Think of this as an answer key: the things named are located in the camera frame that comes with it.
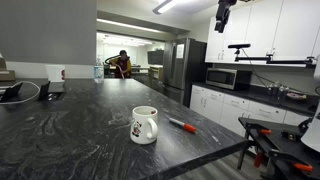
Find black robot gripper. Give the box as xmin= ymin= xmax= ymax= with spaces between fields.
xmin=214 ymin=0 xmax=238 ymax=34

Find orange capped marker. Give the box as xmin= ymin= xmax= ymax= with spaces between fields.
xmin=168 ymin=117 xmax=197 ymax=134

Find white paper on refrigerator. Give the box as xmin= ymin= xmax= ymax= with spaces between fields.
xmin=175 ymin=43 xmax=185 ymax=60

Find white upper cabinets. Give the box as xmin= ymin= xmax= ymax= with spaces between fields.
xmin=204 ymin=0 xmax=320 ymax=67

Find white cabinets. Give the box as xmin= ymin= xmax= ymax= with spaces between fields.
xmin=189 ymin=84 xmax=311 ymax=138
xmin=204 ymin=0 xmax=320 ymax=67

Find silver microwave oven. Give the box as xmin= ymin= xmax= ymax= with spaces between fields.
xmin=205 ymin=67 xmax=253 ymax=91

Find stainless steel refrigerator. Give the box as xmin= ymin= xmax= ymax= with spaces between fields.
xmin=162 ymin=37 xmax=208 ymax=108

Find fluorescent ceiling light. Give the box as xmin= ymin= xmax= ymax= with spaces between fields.
xmin=152 ymin=0 xmax=179 ymax=16

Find white lower cabinets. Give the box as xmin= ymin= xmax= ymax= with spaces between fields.
xmin=189 ymin=84 xmax=311 ymax=138

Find bottles on kitchen counter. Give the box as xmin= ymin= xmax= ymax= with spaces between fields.
xmin=265 ymin=81 xmax=290 ymax=100

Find pink plate on counter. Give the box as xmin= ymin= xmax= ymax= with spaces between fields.
xmin=285 ymin=92 xmax=308 ymax=101

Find person in yellow and maroon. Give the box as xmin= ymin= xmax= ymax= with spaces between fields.
xmin=109 ymin=49 xmax=132 ymax=80

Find white cartoon print mug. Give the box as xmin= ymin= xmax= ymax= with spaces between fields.
xmin=129 ymin=105 xmax=159 ymax=146

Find clear plastic water bottle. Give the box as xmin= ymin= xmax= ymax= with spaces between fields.
xmin=93 ymin=58 xmax=105 ymax=84

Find black robot cart table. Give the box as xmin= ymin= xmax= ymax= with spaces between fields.
xmin=237 ymin=116 xmax=320 ymax=180

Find white paper cup red logo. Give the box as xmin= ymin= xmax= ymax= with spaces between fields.
xmin=44 ymin=64 xmax=66 ymax=83

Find black pop-up outlet flap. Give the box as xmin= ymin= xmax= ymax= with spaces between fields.
xmin=37 ymin=80 xmax=51 ymax=102
xmin=0 ymin=81 xmax=24 ymax=103

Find brown cardboard box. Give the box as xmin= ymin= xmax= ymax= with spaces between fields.
xmin=0 ymin=53 xmax=16 ymax=82

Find black stereo camera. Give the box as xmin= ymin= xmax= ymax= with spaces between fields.
xmin=227 ymin=43 xmax=252 ymax=50

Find black camera cable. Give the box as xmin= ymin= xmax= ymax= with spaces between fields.
xmin=240 ymin=48 xmax=278 ymax=88

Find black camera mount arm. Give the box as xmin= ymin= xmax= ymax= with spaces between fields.
xmin=233 ymin=48 xmax=317 ymax=67

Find dark wall monitor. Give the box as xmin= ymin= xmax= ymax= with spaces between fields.
xmin=147 ymin=49 xmax=165 ymax=66

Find red upright clamp handle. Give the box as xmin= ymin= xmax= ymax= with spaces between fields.
xmin=253 ymin=151 xmax=265 ymax=169

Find long orange clamp handle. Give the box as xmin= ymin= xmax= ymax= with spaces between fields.
xmin=292 ymin=162 xmax=315 ymax=173

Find white cable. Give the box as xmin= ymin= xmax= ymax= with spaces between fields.
xmin=0 ymin=80 xmax=42 ymax=106

